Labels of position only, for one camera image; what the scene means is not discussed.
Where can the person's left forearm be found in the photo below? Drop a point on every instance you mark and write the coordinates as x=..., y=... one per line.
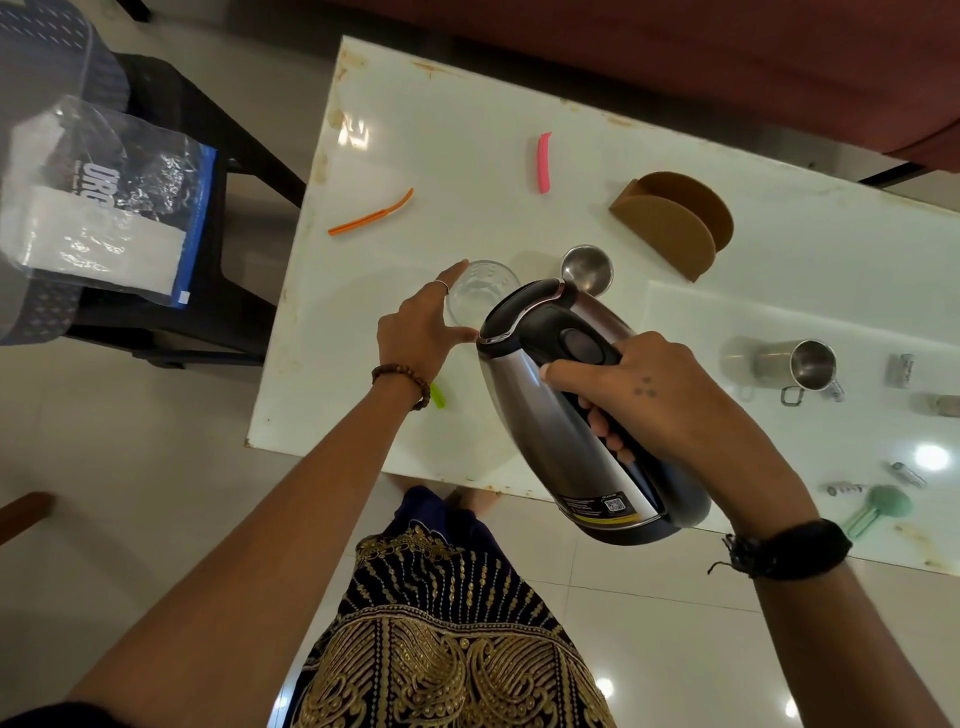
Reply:
x=262, y=562

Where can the green handheld fan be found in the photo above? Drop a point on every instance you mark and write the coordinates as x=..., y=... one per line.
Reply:
x=889, y=504

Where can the person's left hand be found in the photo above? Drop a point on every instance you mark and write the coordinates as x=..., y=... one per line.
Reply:
x=412, y=337

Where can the person's right foot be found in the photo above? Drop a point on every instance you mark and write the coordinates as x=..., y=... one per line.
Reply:
x=476, y=501

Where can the pink bag sealing clip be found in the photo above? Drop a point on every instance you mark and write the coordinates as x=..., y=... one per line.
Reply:
x=544, y=165

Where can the white glossy table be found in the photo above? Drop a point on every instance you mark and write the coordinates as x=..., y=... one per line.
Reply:
x=465, y=135

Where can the black shirt sleeve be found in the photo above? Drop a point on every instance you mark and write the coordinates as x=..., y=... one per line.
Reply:
x=60, y=716

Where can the brown wooden chair leg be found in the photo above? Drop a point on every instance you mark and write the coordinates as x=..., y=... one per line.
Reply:
x=26, y=517

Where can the person's right hand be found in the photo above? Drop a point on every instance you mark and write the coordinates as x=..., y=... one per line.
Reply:
x=675, y=405

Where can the black braided wristband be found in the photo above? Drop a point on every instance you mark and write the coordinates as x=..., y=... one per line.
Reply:
x=795, y=551

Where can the stainless steel mug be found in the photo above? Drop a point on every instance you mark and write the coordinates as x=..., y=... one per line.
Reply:
x=802, y=364
x=589, y=266

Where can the person's right forearm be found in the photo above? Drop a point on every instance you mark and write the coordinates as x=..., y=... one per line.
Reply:
x=847, y=652

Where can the red fabric sofa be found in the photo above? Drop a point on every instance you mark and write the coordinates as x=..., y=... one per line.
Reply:
x=675, y=52

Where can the clear drinking glass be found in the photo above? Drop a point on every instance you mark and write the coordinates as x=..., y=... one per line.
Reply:
x=484, y=289

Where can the brown napkin holder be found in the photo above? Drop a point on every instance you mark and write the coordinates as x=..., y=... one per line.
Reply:
x=667, y=232

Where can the grey cylindrical battery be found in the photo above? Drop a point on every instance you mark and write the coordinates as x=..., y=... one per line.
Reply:
x=835, y=391
x=907, y=475
x=846, y=490

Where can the green bag sealing clip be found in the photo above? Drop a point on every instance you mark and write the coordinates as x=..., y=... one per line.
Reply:
x=438, y=396

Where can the clear plastic zip bag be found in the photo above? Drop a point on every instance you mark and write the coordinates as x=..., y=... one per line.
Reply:
x=127, y=195

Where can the thin orange bag sealing clip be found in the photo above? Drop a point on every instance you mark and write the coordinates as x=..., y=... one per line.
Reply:
x=367, y=221

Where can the black plastic stool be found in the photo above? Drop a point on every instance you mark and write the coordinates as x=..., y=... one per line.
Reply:
x=225, y=300

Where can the dark gold patterned garment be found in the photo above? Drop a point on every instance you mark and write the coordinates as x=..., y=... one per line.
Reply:
x=442, y=645

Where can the grey plastic basket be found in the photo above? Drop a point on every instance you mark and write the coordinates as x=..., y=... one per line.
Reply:
x=45, y=52

